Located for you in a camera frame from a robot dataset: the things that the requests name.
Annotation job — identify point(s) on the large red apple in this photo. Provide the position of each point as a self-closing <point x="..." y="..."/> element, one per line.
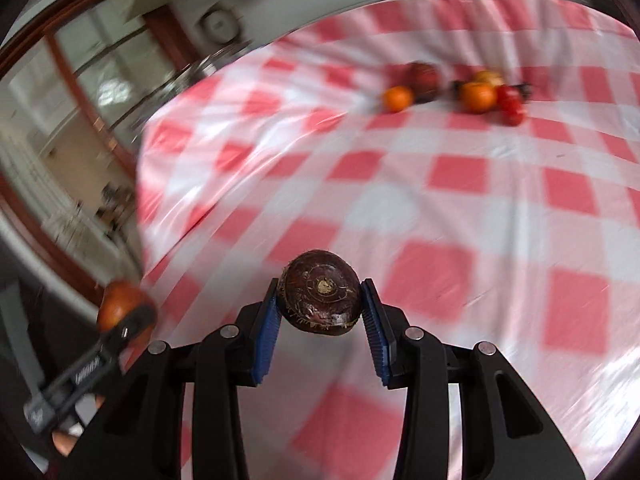
<point x="117" y="300"/>

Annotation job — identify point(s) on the octagonal grey wall device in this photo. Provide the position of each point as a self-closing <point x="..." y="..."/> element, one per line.
<point x="217" y="25"/>

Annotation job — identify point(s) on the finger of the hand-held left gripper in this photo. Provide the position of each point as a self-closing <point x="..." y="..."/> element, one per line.
<point x="132" y="325"/>

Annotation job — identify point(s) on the person's left hand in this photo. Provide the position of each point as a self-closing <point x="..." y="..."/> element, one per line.
<point x="65" y="442"/>

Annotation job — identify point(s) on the orange tangerine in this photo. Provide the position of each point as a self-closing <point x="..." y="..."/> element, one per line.
<point x="398" y="98"/>
<point x="477" y="97"/>

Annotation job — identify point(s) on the small dark red apple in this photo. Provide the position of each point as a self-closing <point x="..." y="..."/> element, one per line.
<point x="424" y="80"/>

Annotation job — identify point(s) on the brown wooden door frame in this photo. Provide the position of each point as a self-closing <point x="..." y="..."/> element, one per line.
<point x="170" y="35"/>

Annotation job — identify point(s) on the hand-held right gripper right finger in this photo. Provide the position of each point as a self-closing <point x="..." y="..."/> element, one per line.
<point x="375" y="332"/>

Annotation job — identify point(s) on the red tomato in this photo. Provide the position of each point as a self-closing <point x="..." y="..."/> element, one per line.
<point x="514" y="115"/>
<point x="507" y="94"/>

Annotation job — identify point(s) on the red checked plastic tablecloth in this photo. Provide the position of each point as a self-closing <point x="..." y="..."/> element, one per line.
<point x="400" y="210"/>

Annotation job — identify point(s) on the yellow-brown passion fruit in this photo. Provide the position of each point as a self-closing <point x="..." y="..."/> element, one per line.
<point x="489" y="77"/>

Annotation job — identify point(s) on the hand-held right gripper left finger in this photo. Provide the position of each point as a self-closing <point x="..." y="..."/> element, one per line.
<point x="265" y="332"/>

